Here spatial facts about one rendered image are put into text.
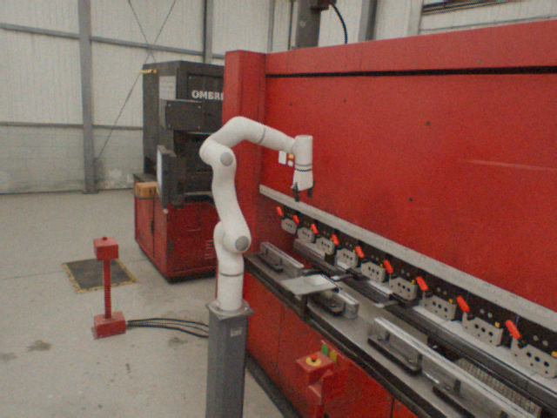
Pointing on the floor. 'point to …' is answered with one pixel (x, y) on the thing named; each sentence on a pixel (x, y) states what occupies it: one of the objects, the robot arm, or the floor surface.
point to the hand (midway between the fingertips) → (303, 198)
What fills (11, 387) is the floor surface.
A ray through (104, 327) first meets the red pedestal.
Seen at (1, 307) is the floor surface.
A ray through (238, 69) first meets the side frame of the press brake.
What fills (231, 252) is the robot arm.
